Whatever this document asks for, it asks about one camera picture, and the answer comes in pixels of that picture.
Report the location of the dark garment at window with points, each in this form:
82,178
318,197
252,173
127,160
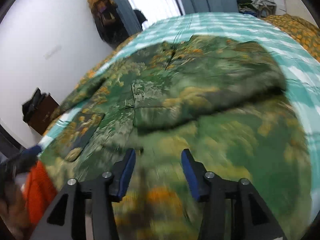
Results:
140,17

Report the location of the clothes pile on chair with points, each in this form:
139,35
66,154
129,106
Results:
257,8

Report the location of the teal white plaid bedsheet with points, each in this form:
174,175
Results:
300,69

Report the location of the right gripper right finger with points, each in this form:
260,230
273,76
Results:
232,209

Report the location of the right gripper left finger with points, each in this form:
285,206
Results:
66,216

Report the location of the green landscape print jacket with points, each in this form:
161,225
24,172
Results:
222,99

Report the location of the blue-grey curtain left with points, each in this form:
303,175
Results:
128,17

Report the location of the orange floral green quilt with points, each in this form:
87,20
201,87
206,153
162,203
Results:
302,31

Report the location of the dark clothes on dresser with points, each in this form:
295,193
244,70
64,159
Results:
30,107

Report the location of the orange fleece trousers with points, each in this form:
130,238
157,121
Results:
38,193

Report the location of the brown wooden dresser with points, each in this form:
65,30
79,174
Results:
40,119

